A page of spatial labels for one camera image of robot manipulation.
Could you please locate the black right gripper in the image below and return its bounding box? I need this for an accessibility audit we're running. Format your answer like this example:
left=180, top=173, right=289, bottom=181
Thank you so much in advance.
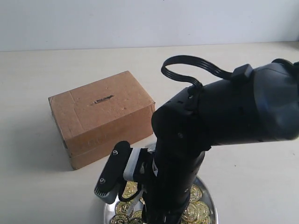
left=133, top=148, right=163, bottom=224

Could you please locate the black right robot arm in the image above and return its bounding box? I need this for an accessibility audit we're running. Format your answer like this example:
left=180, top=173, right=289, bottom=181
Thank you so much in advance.
left=138, top=56, right=299, bottom=224

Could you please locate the brown cardboard box with slot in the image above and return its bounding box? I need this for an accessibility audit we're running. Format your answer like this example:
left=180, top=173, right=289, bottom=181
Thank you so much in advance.
left=48, top=71, right=155, bottom=170

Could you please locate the gold coin far left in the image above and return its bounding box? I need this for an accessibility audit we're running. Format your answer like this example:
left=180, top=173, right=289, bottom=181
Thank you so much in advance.
left=122, top=181, right=138, bottom=199

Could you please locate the round silver metal plate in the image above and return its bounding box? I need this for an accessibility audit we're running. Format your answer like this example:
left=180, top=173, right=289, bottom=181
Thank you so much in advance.
left=103, top=177, right=218, bottom=224

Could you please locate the gold coin bottom middle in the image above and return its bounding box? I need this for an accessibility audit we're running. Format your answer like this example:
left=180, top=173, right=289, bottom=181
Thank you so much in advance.
left=129, top=210, right=143, bottom=224

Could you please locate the gold coin lower left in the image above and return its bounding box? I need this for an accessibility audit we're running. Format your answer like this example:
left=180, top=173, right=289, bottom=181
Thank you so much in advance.
left=115, top=201, right=133, bottom=216

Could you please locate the gold coin bottom left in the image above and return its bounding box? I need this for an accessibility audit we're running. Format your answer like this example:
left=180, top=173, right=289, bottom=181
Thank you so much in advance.
left=110, top=214, right=129, bottom=224

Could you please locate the gold coin right large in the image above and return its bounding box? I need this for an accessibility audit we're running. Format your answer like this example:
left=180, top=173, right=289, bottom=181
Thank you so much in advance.
left=189, top=184, right=202, bottom=203

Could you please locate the gold coin front right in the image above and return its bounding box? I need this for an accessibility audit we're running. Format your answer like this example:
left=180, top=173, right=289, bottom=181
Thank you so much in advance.
left=182, top=203, right=199, bottom=223

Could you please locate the gold coin right edge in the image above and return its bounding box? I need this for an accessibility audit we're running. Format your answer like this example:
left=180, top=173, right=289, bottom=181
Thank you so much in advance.
left=195, top=201, right=210, bottom=219

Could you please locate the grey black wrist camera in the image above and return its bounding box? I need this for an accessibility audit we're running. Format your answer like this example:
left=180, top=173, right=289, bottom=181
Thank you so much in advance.
left=94, top=141, right=141, bottom=204

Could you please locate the black flat ribbon cable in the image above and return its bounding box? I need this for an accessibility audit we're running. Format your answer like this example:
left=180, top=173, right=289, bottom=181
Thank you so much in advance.
left=161, top=55, right=253, bottom=112

